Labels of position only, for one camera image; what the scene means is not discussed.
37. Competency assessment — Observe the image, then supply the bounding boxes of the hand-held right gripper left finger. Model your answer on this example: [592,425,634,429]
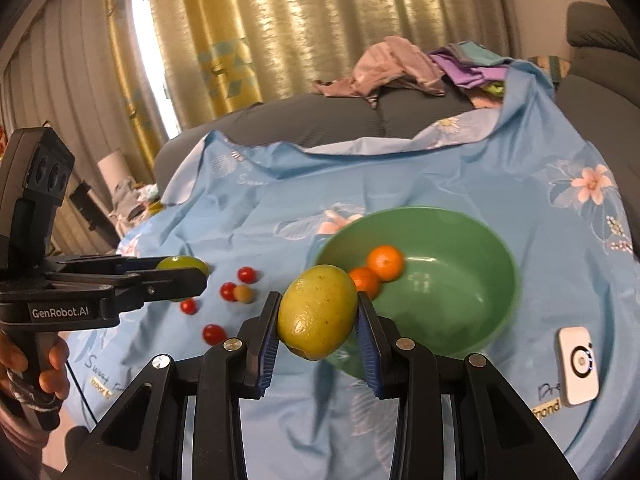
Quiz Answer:
[60,291,283,480]

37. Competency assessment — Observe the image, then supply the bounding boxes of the pink mauve garment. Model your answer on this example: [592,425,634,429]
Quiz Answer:
[312,36,446,108]

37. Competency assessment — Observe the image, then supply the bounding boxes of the gold curtain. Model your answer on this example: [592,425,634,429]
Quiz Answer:
[102,0,516,133]

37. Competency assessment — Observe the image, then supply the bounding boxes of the white paper roll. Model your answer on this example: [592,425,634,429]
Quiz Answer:
[97,147,132,197]

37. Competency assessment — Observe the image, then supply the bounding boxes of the blue floral cloth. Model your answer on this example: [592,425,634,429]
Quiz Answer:
[65,55,640,480]

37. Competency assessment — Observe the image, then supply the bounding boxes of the white rectangular device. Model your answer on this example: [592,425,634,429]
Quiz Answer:
[557,326,601,406]

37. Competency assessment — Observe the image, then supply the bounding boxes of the yellow-green lemon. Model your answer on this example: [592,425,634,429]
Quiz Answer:
[276,264,359,361]

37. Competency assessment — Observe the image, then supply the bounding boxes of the purple garment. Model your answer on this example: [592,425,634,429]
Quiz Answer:
[430,45,516,90]

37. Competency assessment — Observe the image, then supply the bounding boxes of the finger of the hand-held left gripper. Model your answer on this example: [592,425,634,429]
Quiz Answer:
[102,266,209,313]
[45,254,166,281]

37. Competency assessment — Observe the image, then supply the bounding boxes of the person's left hand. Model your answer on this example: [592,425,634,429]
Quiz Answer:
[0,334,71,397]

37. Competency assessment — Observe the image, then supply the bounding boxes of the green plastic bowl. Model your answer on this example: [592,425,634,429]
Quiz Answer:
[312,206,521,381]

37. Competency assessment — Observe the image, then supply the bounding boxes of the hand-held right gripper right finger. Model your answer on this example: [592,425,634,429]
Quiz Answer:
[356,291,581,480]

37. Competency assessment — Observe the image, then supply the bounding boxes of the grey sofa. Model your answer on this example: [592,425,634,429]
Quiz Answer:
[152,2,640,261]

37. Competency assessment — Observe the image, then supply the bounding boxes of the crumpled cloth pile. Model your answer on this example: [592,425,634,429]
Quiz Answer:
[110,177,166,226]

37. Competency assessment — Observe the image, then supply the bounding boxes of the orange mandarin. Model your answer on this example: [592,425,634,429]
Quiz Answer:
[366,244,405,282]
[348,266,383,298]

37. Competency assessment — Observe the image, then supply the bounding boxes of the black cable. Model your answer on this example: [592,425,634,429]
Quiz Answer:
[67,362,98,428]

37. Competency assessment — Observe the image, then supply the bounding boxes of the teal striped cushion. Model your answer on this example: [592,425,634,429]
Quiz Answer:
[529,55,571,85]

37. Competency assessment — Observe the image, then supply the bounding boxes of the green plum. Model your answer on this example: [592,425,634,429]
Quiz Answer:
[155,255,211,303]

